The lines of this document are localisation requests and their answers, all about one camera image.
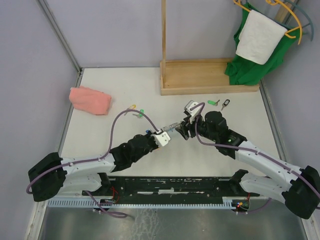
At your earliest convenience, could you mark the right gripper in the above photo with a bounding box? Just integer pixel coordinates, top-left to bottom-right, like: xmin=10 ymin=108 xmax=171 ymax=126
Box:
xmin=174 ymin=111 xmax=218 ymax=142

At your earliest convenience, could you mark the metal keyring plate with keys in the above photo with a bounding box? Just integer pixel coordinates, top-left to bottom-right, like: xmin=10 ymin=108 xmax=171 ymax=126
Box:
xmin=144 ymin=122 xmax=181 ymax=135

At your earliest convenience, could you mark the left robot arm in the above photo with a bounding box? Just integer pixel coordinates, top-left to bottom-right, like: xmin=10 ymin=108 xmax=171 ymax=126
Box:
xmin=26 ymin=131 xmax=171 ymax=202

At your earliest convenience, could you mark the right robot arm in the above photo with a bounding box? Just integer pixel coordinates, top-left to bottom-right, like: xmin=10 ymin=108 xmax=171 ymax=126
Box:
xmin=176 ymin=111 xmax=320 ymax=219

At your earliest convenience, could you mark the green tag key left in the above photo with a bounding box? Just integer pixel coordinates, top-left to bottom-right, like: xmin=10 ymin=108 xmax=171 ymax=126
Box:
xmin=132 ymin=109 xmax=144 ymax=119

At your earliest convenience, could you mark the green tag key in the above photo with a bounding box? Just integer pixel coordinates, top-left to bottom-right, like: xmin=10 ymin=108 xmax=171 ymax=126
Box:
xmin=207 ymin=100 xmax=220 ymax=106
xmin=132 ymin=109 xmax=144 ymax=119

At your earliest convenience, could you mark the green tag key right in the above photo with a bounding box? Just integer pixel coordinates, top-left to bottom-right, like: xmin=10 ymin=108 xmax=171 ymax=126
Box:
xmin=207 ymin=100 xmax=220 ymax=106

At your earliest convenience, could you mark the yellow tag key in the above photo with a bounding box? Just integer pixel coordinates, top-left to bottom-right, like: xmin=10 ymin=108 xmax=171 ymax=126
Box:
xmin=124 ymin=104 xmax=137 ymax=116

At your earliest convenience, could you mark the black tag key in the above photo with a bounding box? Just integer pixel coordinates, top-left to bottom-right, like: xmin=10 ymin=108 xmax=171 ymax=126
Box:
xmin=221 ymin=99 xmax=230 ymax=111

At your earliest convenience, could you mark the wooden rack stand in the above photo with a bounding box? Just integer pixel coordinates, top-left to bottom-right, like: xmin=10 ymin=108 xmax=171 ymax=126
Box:
xmin=160 ymin=0 xmax=260 ymax=96

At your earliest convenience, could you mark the pink folded towel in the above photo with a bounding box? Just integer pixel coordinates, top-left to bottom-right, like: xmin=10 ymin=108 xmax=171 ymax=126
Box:
xmin=69 ymin=86 xmax=112 ymax=116

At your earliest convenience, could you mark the green cloth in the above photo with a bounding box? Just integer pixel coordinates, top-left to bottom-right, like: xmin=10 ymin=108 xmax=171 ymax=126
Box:
xmin=225 ymin=3 xmax=300 ymax=86

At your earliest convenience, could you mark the white towel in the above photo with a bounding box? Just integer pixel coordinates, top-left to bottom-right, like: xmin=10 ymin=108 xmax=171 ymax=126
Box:
xmin=235 ymin=10 xmax=287 ymax=65

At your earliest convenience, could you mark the grey-green hanger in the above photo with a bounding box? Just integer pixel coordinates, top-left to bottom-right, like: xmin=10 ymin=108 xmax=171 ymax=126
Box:
xmin=284 ymin=0 xmax=315 ymax=42

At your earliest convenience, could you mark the yellow hanger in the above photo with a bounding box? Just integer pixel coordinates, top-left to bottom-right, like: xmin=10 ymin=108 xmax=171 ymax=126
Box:
xmin=232 ymin=0 xmax=303 ymax=46

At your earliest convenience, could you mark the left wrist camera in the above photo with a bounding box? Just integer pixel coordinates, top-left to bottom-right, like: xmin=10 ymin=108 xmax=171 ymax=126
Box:
xmin=151 ymin=132 xmax=171 ymax=148

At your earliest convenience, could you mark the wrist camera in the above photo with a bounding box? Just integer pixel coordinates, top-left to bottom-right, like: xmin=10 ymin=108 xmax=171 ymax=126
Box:
xmin=184 ymin=100 xmax=201 ymax=124
xmin=151 ymin=132 xmax=171 ymax=148

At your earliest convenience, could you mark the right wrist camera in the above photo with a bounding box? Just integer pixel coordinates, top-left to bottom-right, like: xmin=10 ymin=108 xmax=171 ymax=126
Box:
xmin=184 ymin=100 xmax=201 ymax=124

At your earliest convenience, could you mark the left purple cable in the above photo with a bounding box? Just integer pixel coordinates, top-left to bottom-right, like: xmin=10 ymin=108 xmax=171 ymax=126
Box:
xmin=26 ymin=109 xmax=161 ymax=195

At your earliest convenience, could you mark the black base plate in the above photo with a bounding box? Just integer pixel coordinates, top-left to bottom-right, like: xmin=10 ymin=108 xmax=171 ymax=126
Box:
xmin=91 ymin=176 xmax=249 ymax=204

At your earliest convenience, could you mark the white cable duct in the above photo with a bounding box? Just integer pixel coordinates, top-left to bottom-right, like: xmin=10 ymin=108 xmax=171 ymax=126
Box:
xmin=47 ymin=197 xmax=236 ymax=210

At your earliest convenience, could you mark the metal corner frame post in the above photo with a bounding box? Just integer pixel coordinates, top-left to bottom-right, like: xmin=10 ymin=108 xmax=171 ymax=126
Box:
xmin=36 ymin=0 xmax=82 ymax=73

